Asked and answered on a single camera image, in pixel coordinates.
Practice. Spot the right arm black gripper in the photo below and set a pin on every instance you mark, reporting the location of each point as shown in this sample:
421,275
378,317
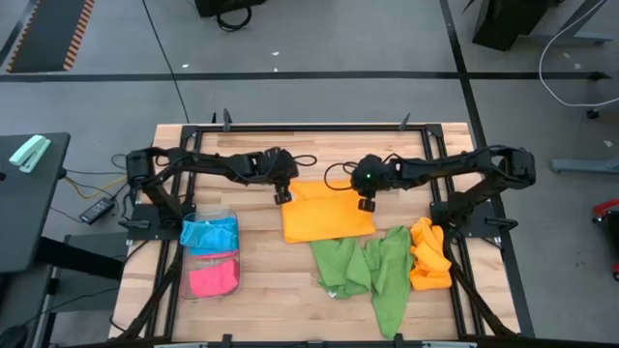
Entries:
370,176

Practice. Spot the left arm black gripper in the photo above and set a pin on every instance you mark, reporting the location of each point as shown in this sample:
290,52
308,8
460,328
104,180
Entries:
280,166

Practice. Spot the orange microfiber towel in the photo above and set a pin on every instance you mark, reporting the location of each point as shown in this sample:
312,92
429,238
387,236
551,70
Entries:
430,261
329,212

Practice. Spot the blue microfiber towel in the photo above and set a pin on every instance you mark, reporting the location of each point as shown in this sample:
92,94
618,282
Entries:
213,251
208,234

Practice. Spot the clear plastic bin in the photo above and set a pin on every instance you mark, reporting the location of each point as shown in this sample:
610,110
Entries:
186,285

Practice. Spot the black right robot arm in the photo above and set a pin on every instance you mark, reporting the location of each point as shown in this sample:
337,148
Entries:
445,166

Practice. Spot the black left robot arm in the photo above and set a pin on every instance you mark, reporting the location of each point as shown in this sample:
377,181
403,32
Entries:
208,164

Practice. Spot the green microfiber towel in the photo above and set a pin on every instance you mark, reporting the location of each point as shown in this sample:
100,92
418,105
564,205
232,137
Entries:
387,275

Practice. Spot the black equipment base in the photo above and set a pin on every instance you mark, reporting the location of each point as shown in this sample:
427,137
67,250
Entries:
227,5

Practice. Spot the black power adapter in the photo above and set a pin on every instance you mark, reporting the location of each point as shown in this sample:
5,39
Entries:
97,210

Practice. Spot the black table base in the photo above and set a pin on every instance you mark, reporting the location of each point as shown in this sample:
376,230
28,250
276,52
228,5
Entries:
508,19

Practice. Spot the grey table foot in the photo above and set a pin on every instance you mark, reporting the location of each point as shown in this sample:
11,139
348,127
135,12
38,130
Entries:
585,165

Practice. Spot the black desk foot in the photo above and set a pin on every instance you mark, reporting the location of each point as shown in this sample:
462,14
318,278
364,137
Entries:
82,256

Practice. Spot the red cart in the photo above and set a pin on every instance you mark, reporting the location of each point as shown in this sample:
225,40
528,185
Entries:
607,212

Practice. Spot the mint green stapler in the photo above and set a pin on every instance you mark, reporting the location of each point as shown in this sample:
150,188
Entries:
29,152

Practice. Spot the black desk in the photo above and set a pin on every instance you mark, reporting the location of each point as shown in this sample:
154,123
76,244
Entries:
24,217

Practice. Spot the black orange-edged floor mat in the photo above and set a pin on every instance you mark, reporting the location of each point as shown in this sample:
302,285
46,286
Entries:
48,34

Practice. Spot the black computer mouse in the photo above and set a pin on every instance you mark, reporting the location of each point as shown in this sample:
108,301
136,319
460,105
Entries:
12,337

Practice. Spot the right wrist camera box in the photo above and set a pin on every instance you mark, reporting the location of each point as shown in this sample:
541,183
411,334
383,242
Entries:
366,205

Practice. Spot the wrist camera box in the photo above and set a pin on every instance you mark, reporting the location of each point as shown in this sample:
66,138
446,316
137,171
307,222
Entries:
366,205
283,197

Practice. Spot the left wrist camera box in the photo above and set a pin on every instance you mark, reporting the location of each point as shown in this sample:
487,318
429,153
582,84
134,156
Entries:
283,197

